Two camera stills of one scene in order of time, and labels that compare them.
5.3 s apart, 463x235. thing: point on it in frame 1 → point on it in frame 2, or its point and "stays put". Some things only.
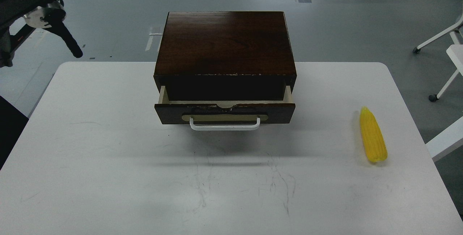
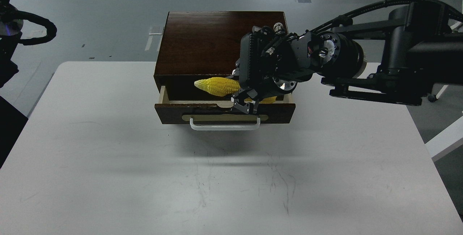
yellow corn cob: x=373 y=140 → x=217 y=86
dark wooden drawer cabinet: x=229 y=56 stays put
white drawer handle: x=223 y=127 stays put
